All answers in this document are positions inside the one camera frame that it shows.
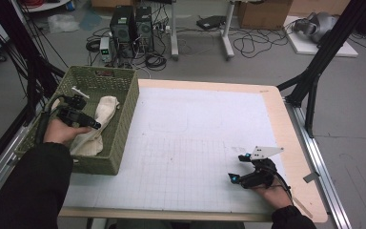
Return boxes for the grey helmet-shaped device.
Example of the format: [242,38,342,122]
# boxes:
[292,11,339,45]

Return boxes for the green woven basket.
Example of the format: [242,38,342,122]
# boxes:
[13,65,140,177]

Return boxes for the person's right hand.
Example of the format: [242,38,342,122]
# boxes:
[253,183,294,211]

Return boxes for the thin wooden strip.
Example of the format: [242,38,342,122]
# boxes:
[291,194,315,219]

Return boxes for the black metal frame stand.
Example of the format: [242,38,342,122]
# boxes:
[275,0,366,138]
[0,0,67,179]

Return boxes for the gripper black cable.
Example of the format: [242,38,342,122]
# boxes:
[33,94,67,146]
[271,172,293,200]

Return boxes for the white grid mat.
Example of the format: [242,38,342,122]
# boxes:
[61,87,289,215]

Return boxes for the black computer tower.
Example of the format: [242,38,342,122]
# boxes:
[134,6,155,52]
[109,5,135,45]

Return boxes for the person's left hand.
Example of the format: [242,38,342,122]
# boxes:
[43,117,93,146]

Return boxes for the clear plastic bag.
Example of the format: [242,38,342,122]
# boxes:
[47,13,81,34]

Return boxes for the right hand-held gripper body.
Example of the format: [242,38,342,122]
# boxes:
[238,145,285,190]

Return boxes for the tangle of black floor cables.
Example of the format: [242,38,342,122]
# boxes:
[231,27,295,59]

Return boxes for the small grey power supply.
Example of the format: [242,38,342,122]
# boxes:
[98,36,112,63]

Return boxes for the cream egg-print cloth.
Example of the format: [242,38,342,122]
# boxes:
[69,94,121,157]

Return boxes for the large cardboard box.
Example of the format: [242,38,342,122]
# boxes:
[235,0,294,31]

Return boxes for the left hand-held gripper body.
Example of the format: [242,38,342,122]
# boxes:
[54,86,92,129]

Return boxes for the small metal bracket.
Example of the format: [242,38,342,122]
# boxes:
[302,171,321,184]

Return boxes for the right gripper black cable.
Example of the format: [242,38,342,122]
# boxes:
[271,172,293,200]

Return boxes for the white desk leg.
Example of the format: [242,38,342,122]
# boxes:
[169,0,180,62]
[220,0,236,62]

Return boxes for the black floor cable coil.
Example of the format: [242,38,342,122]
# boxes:
[143,52,169,73]

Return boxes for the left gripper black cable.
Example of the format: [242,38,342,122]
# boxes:
[33,94,67,146]

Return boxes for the flat black device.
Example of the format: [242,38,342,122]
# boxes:
[195,14,227,31]

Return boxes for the white round table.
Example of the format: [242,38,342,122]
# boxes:
[20,0,72,13]

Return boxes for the white floor board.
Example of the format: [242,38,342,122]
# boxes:
[283,15,359,58]

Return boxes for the blue floor sheet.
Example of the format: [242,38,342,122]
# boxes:
[78,11,103,31]

